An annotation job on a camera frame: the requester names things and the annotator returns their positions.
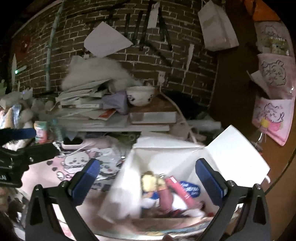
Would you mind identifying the pink hanging wall organizer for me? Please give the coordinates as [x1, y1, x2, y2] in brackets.
[250, 21, 295, 146]

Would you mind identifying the white storage box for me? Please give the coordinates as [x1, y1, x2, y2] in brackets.
[98, 126, 270, 240]

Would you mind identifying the blue cap white jar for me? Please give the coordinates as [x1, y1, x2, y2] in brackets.
[140, 191, 159, 209]

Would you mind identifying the stack of books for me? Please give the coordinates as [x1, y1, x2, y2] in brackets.
[50, 79, 179, 132]

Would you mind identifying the blue ultra case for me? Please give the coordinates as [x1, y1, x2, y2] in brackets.
[180, 181, 201, 198]

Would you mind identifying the white panda bowl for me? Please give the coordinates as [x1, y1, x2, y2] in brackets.
[126, 86, 156, 107]

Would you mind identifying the colourful tissue pack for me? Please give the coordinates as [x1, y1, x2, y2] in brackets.
[34, 121, 48, 144]

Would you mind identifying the green tall water bottle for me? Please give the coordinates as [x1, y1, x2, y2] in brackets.
[50, 118, 63, 144]

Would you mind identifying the yellow plush dog toy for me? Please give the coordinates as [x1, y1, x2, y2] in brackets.
[140, 171, 166, 192]

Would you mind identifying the pink rectangular box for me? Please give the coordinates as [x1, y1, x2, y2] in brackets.
[158, 187, 174, 213]

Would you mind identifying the white plush toy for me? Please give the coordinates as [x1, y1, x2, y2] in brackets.
[0, 92, 35, 151]

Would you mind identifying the pink printed desk mat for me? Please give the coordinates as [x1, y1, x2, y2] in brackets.
[19, 136, 132, 197]

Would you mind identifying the pink hair brush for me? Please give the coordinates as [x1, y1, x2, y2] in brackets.
[61, 137, 92, 150]

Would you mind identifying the red white fluffy hat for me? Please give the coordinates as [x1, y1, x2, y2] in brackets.
[170, 194, 206, 218]

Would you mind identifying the purple cloth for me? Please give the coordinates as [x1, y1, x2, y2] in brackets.
[102, 90, 129, 115]

